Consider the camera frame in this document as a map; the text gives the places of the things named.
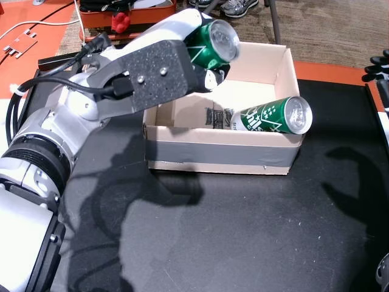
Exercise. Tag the clear acrylic bracket plate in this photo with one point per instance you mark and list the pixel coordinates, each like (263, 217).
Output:
(19, 42)

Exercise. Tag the open cardboard box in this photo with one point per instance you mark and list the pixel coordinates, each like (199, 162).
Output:
(243, 146)

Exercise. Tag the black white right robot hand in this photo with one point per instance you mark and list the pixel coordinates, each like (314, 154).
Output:
(378, 70)

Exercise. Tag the large black tray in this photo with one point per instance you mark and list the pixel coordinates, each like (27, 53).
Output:
(243, 228)

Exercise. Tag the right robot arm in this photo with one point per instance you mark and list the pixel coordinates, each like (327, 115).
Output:
(383, 270)

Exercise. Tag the grey metal chair leg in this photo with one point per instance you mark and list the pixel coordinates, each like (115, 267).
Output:
(209, 6)
(273, 21)

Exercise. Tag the dented green soda can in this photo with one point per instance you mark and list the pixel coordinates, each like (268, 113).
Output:
(273, 117)

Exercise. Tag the grey running shoe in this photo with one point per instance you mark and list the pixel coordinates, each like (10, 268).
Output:
(199, 3)
(238, 7)

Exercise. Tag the orange tool cart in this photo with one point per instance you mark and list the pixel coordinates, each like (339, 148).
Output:
(133, 15)

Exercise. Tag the orange floor mat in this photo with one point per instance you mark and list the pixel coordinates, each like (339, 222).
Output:
(18, 70)
(334, 73)

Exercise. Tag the smooth green soda can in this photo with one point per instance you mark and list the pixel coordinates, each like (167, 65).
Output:
(212, 45)

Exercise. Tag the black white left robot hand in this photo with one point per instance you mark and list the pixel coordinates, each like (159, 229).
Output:
(170, 27)

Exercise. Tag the red rubber toy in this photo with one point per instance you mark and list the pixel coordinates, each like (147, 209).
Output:
(120, 22)

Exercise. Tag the black metal bar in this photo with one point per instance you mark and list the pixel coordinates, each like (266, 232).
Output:
(54, 62)

